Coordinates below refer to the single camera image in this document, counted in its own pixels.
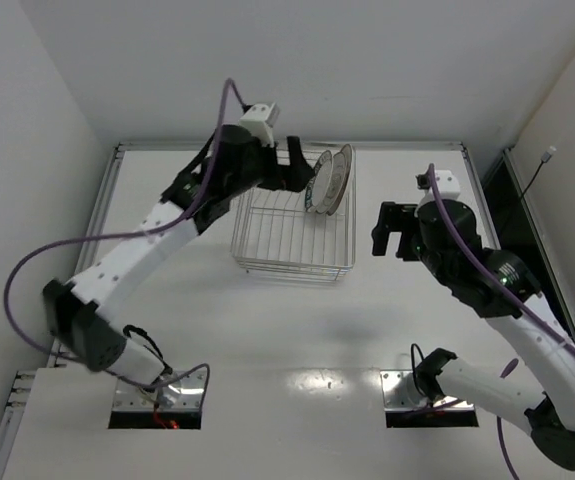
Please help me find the teal rimmed plate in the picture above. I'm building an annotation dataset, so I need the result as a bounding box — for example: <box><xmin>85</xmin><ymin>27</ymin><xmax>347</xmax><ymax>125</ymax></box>
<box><xmin>304</xmin><ymin>150</ymin><xmax>333</xmax><ymax>213</ymax></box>

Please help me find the orange sunburst plate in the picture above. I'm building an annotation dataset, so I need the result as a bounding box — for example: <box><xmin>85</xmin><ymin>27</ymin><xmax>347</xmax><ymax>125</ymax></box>
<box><xmin>338</xmin><ymin>144</ymin><xmax>354</xmax><ymax>205</ymax></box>

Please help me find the black rimmed white plate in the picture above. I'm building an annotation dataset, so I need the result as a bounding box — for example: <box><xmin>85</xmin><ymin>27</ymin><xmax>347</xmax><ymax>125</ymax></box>
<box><xmin>318</xmin><ymin>149</ymin><xmax>345</xmax><ymax>216</ymax></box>

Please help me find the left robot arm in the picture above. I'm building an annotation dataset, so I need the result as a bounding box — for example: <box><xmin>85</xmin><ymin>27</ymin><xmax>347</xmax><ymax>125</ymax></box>
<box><xmin>43</xmin><ymin>125</ymin><xmax>314</xmax><ymax>391</ymax></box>

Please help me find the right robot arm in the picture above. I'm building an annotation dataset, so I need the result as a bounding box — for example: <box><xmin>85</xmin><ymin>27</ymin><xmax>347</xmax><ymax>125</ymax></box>
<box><xmin>371</xmin><ymin>199</ymin><xmax>575</xmax><ymax>471</ymax></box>

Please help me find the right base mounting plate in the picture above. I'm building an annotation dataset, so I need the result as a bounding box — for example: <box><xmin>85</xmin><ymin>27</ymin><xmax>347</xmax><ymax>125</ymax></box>
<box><xmin>380</xmin><ymin>370</ymin><xmax>475</xmax><ymax>413</ymax></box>

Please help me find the base mounting plate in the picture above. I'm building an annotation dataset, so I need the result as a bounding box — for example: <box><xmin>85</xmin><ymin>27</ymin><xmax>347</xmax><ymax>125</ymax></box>
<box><xmin>380</xmin><ymin>370</ymin><xmax>475</xmax><ymax>413</ymax></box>
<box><xmin>112</xmin><ymin>368</ymin><xmax>209</xmax><ymax>413</ymax></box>

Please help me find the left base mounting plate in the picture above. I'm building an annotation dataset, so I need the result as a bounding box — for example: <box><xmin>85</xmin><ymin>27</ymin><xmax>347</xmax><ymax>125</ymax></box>
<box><xmin>112</xmin><ymin>368</ymin><xmax>209</xmax><ymax>413</ymax></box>

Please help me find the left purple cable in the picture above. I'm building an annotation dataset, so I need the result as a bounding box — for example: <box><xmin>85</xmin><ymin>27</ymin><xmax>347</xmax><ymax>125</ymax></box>
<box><xmin>2</xmin><ymin>78</ymin><xmax>212</xmax><ymax>396</ymax></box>

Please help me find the purple cable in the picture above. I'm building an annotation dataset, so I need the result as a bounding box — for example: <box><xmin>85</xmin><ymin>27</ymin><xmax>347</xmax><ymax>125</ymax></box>
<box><xmin>2</xmin><ymin>78</ymin><xmax>212</xmax><ymax>396</ymax></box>
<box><xmin>426</xmin><ymin>163</ymin><xmax>575</xmax><ymax>480</ymax></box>

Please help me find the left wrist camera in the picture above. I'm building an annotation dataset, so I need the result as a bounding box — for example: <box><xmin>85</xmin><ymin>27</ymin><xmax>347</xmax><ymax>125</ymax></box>
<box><xmin>239</xmin><ymin>102</ymin><xmax>280</xmax><ymax>147</ymax></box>

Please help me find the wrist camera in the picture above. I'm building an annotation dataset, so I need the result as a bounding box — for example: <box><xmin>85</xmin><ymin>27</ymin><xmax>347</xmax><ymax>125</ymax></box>
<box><xmin>416</xmin><ymin>170</ymin><xmax>461</xmax><ymax>208</ymax></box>
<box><xmin>239</xmin><ymin>102</ymin><xmax>280</xmax><ymax>147</ymax></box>

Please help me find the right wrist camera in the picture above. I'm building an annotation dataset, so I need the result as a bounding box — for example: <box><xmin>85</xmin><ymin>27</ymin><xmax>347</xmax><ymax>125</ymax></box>
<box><xmin>416</xmin><ymin>170</ymin><xmax>461</xmax><ymax>208</ymax></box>

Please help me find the wire dish rack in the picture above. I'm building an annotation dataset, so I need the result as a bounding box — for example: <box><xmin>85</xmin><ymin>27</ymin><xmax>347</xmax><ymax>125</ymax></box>
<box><xmin>231</xmin><ymin>144</ymin><xmax>356</xmax><ymax>282</ymax></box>

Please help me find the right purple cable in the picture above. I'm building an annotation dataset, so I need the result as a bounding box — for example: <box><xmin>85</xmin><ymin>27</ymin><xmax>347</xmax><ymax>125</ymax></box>
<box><xmin>426</xmin><ymin>163</ymin><xmax>575</xmax><ymax>480</ymax></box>

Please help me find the black wall cable white plug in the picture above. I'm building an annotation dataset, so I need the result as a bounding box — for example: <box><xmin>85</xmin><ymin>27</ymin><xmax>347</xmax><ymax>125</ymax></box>
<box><xmin>518</xmin><ymin>145</ymin><xmax>557</xmax><ymax>203</ymax></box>

